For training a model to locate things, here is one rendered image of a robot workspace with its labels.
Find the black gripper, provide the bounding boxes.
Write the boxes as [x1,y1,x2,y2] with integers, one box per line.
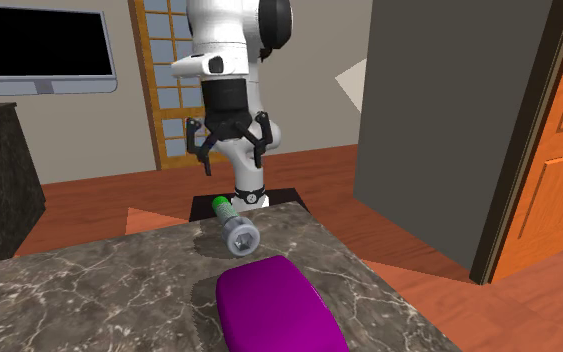
[185,77,275,177]

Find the wooden framed paned window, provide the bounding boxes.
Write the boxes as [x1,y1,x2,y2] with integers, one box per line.
[127,0,230,171]

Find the black robot stand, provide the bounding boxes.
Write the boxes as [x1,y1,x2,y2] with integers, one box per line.
[189,187,309,223]

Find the grey bolt with green tip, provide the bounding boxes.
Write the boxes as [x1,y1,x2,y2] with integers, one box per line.
[211,195,262,258]

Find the purple rounded block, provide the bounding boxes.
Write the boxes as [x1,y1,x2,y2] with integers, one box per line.
[214,254,351,352]

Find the orange wooden door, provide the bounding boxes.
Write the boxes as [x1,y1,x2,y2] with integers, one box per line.
[484,0,563,285]

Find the black screen with grey frame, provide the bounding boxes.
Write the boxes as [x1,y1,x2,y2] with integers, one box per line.
[0,3,119,98]

